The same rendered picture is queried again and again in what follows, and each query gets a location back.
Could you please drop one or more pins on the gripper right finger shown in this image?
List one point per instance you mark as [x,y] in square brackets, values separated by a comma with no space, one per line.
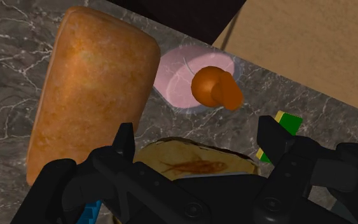
[293,161]

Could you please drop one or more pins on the pink round plate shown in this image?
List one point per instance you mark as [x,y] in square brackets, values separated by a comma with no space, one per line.
[178,77]

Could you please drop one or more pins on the orange-brown mushroom-shaped object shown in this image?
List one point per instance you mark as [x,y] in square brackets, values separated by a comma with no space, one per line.
[216,88]

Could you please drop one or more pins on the green and yellow block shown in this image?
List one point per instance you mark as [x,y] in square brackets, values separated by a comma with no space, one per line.
[287,122]

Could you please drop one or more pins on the tan stone with fish fossil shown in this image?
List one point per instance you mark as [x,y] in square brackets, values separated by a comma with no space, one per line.
[197,163]

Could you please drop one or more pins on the blue ridged object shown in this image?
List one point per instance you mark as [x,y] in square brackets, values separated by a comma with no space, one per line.
[89,213]

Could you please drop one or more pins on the orange-brown bread loaf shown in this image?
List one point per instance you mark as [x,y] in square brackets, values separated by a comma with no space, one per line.
[92,90]

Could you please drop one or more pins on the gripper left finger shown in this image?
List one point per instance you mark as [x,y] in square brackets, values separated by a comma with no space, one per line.
[126,173]

